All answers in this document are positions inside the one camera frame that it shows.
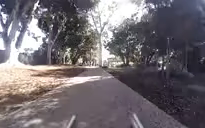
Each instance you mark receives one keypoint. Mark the dark leaf-strewn ground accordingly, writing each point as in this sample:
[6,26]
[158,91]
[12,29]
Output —
[176,93]

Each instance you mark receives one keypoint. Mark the large pale-trunk tree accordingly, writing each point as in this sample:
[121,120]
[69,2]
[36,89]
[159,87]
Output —
[11,36]

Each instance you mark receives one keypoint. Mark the row of dark trees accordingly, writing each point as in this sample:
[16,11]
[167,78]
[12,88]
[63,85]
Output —
[163,33]

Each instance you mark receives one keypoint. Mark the robot's own part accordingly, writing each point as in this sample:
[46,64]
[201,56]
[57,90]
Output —
[71,122]
[136,120]

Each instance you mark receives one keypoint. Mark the dry brown grass ground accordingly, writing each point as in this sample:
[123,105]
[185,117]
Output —
[20,83]

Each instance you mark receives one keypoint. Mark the grey paved path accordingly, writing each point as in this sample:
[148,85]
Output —
[100,100]

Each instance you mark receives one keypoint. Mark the slender pale-trunk tree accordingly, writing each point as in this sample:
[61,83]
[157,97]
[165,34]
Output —
[100,43]

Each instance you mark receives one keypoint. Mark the dark leafy tree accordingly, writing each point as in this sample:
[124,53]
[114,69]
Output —
[51,36]

